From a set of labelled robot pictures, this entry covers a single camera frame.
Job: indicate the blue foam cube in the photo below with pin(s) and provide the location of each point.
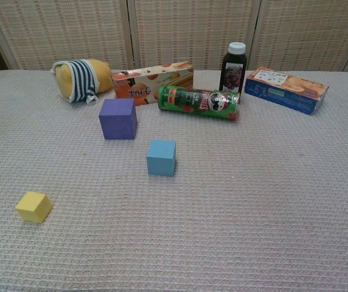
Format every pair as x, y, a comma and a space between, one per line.
161, 158

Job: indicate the yellow foam cube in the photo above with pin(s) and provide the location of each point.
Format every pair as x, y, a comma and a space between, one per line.
32, 207

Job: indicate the green Pringles can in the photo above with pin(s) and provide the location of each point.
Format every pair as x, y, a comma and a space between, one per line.
192, 102

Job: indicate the purple foam cube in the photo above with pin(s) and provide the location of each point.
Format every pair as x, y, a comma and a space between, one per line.
117, 121

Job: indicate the orange biscuit box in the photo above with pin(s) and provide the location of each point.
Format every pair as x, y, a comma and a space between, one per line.
149, 82

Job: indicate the white woven tablecloth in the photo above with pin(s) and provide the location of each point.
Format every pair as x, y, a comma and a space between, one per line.
222, 197

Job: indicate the dark juice bottle white cap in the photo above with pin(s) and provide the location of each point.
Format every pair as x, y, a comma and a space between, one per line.
233, 70

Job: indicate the woven bamboo folding screen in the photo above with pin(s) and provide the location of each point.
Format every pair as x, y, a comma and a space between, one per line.
192, 30

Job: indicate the blue cracker box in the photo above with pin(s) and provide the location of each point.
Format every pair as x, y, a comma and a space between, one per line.
283, 91

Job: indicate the yellow plush toy striped cloth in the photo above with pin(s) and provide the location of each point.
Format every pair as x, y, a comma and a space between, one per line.
66, 79

